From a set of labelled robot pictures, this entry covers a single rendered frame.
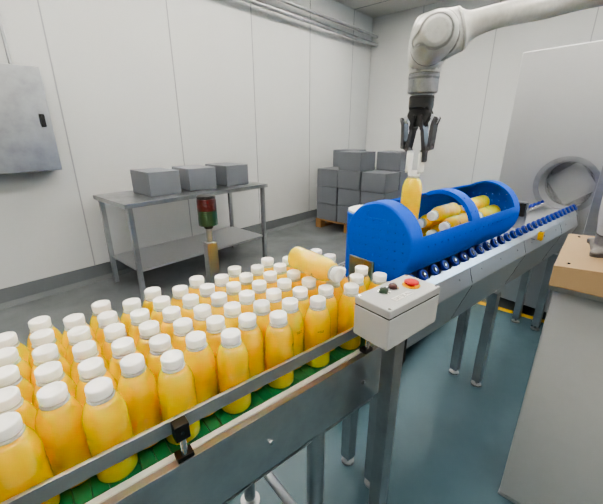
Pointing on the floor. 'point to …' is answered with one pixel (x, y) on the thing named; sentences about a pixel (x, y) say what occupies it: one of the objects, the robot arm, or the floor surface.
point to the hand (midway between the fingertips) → (415, 162)
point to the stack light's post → (211, 260)
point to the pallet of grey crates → (357, 182)
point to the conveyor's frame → (260, 442)
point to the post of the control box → (385, 422)
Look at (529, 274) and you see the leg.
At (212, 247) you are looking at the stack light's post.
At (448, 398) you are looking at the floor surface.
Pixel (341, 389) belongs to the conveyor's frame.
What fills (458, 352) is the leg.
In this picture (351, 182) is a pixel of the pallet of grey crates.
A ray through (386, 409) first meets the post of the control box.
